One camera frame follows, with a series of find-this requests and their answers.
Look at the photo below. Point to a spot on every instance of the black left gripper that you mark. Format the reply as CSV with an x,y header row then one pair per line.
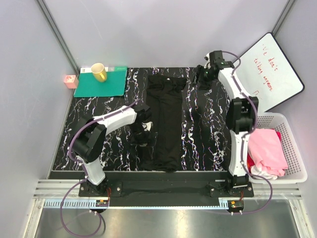
x,y
138,136

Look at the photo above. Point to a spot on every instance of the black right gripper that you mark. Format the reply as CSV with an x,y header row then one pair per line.
x,y
200,76

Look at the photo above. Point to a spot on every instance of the black t shirt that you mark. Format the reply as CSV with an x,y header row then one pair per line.
x,y
164,97

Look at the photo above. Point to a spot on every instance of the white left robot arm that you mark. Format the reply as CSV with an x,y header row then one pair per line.
x,y
88,139

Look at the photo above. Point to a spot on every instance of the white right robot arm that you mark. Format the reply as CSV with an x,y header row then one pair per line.
x,y
241,117

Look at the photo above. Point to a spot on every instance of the whiteboard with red writing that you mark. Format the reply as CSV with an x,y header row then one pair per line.
x,y
266,73

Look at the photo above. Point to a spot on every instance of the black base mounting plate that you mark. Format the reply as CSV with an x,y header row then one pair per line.
x,y
159,189

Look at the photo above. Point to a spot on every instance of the green book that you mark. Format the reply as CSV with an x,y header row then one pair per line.
x,y
88,86

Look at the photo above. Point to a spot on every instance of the yellow cup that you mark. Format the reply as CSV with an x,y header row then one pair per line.
x,y
99,72

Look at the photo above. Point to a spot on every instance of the pink cube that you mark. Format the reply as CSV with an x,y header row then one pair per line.
x,y
71,81

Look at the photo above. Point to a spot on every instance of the pink t shirt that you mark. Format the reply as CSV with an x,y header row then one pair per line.
x,y
268,153

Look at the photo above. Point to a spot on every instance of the white t shirt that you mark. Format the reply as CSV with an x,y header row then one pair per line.
x,y
258,173

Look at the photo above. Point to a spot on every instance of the white plastic laundry basket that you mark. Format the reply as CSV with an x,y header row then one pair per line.
x,y
273,148

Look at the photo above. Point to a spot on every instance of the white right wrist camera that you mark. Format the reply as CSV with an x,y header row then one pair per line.
x,y
209,60

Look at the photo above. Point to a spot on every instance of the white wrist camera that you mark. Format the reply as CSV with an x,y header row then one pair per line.
x,y
147,126
209,60

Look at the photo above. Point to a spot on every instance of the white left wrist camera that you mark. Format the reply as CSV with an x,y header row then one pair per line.
x,y
147,126

